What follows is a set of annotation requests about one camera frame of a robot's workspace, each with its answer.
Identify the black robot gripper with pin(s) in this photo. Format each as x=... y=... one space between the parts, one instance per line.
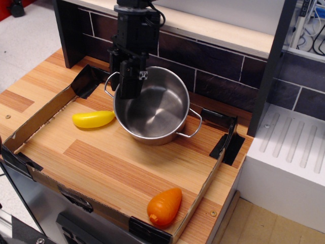
x=138 y=24

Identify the stainless steel pot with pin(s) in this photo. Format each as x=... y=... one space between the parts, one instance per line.
x=159 y=113

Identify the cardboard fence with black tape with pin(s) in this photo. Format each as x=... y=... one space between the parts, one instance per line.
x=94 y=185

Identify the yellow plastic toy banana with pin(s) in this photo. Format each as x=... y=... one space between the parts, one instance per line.
x=93 y=119

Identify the orange plastic toy carrot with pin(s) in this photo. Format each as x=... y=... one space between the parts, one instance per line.
x=163 y=207

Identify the white toy sink drainboard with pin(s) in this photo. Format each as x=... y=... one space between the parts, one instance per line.
x=283 y=171

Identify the dark grey vertical post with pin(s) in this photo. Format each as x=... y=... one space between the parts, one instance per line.
x=267 y=82

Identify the white power strip with cables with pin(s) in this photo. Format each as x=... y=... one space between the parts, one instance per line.
x=306 y=35

